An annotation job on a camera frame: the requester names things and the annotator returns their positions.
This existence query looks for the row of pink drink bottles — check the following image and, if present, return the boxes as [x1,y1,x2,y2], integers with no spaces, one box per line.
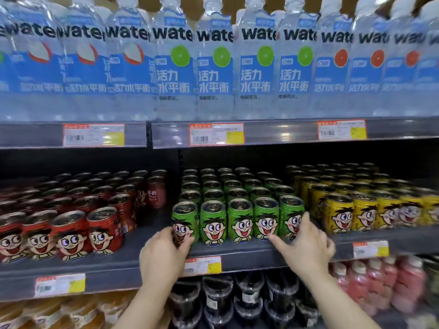
[330,255,428,316]

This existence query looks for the person's right forearm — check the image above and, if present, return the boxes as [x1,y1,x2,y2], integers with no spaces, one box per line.
[298,267,382,329]

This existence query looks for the row of blue label bottles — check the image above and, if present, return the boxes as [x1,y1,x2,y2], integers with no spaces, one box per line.
[0,0,439,122]

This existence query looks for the person's left hand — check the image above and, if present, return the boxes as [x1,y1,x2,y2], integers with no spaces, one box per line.
[139,226,195,292]

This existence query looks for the rows of red cans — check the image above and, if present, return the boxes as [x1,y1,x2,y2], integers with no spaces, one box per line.
[0,169,169,235]

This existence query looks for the group of black jelly cups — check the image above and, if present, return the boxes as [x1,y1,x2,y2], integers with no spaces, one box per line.
[167,270,322,329]

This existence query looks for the group of yellow jelly cups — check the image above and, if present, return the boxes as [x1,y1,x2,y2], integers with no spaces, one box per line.
[0,290,139,329]

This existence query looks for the rows of yellow cans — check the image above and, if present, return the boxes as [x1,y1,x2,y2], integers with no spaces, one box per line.
[284,162,439,233]

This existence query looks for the orange yellow price tag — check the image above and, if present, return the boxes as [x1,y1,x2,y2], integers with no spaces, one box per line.
[34,273,87,298]
[189,123,246,147]
[353,240,390,260]
[62,123,126,148]
[181,256,223,277]
[316,119,368,141]

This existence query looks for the grey metal shelf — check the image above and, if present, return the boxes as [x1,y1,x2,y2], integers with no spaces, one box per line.
[0,116,439,149]
[315,301,439,329]
[0,215,439,302]

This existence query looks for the person's right hand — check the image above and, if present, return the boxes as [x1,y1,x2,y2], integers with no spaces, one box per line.
[267,211,337,282]

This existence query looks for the rows of green cans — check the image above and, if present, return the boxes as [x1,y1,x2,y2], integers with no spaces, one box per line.
[177,167,306,240]

